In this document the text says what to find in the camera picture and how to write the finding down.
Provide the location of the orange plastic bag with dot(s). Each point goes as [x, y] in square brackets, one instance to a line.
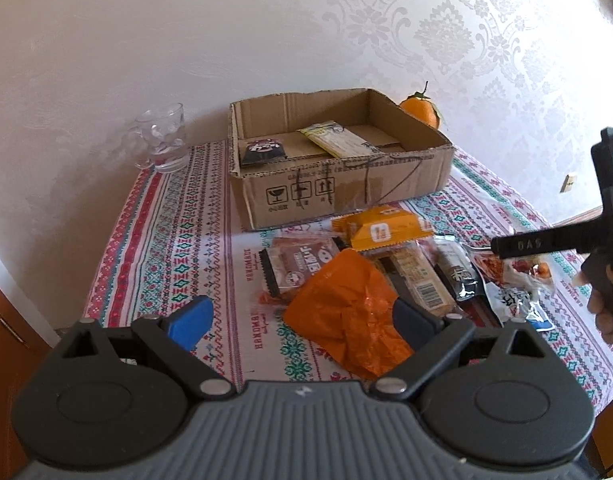
[341, 310]

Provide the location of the cardboard box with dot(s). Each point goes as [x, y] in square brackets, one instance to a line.
[386, 180]

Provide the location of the small tan wall fitting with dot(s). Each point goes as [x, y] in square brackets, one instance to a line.
[569, 183]

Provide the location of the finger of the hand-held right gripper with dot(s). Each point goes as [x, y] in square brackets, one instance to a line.
[536, 244]

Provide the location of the clear brown cake packet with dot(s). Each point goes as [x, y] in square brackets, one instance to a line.
[301, 265]

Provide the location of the yellow-green snack packet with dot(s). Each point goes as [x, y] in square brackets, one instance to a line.
[336, 142]

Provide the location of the black snack packet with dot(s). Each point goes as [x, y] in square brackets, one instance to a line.
[261, 152]

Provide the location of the person's right hand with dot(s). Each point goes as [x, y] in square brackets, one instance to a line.
[604, 316]

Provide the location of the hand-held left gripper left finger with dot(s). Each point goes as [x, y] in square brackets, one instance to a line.
[189, 319]

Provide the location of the orange-yellow snack packet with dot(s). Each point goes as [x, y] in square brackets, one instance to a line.
[386, 227]

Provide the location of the clear packet with orange pieces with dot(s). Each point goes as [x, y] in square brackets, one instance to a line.
[531, 274]

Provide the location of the brown bar snack packet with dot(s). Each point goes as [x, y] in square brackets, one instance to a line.
[419, 280]

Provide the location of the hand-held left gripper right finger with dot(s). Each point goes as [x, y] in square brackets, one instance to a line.
[410, 318]

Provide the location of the dark grey snack packet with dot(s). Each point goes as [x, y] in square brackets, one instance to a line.
[456, 270]

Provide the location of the orange fruit with leaf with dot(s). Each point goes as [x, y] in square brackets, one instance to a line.
[421, 110]

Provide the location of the clear glass mug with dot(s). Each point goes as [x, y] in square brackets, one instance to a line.
[164, 135]

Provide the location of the wooden cabinet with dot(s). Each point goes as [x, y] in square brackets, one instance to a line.
[6, 340]

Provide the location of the clear red snack packet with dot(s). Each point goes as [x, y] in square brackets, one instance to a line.
[486, 267]

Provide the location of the white snack packet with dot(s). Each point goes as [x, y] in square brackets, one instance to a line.
[516, 305]

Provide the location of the patterned tablecloth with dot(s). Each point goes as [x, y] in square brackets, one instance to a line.
[176, 240]

